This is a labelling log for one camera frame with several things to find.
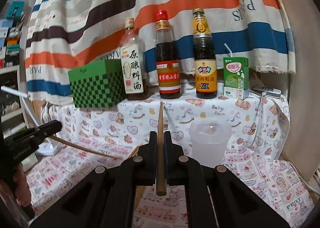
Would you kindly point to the oyster sauce bottle yellow label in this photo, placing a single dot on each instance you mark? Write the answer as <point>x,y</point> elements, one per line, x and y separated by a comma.
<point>204,57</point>

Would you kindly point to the striped canvas backdrop cloth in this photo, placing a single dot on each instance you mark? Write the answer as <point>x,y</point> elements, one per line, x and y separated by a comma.
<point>65,34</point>

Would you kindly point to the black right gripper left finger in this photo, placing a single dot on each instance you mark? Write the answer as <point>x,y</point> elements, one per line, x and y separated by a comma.
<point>139,170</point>

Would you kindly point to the green milk drink carton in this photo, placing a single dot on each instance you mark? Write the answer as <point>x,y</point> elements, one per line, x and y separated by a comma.
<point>236,76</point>

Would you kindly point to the dark vinegar bottle red cap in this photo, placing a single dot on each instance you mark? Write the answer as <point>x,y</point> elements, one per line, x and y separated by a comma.
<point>167,63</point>

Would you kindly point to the translucent plastic cup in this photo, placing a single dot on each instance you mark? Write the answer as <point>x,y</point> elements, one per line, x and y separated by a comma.
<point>209,140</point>

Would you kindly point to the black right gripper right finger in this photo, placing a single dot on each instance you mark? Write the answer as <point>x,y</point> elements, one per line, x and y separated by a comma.
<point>184,171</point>

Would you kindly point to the wooden chopstick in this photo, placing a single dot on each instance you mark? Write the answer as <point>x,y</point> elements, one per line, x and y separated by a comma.
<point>67,143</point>
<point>161,185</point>
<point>134,152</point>

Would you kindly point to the green black checkered box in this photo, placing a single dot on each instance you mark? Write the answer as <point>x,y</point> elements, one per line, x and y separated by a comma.
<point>97,84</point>

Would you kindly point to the person's left hand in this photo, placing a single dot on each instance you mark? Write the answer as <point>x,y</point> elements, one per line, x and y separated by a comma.
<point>22,192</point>

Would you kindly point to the cooking wine bottle white label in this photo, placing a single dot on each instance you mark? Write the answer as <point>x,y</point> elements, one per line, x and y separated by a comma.
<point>132,58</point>

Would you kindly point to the cartoon print tablecloth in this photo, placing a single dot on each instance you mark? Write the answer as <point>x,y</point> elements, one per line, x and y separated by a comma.
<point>246,136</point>

